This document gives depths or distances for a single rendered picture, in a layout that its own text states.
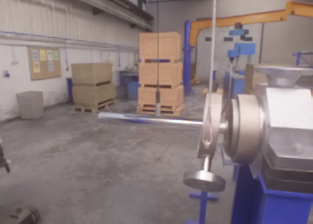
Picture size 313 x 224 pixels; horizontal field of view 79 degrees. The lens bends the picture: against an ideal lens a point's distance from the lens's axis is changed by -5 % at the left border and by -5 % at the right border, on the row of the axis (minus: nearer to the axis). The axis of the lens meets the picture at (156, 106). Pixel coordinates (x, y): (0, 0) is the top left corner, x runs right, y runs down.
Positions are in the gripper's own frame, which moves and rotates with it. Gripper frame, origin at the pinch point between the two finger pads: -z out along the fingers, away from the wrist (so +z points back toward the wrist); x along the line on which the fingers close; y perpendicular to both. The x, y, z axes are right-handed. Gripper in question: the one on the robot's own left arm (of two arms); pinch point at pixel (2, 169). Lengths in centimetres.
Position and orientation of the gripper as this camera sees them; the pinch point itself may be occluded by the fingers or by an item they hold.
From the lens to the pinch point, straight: 210.9
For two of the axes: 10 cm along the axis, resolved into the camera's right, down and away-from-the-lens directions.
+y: 2.0, -2.3, 9.5
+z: -1.9, -9.6, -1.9
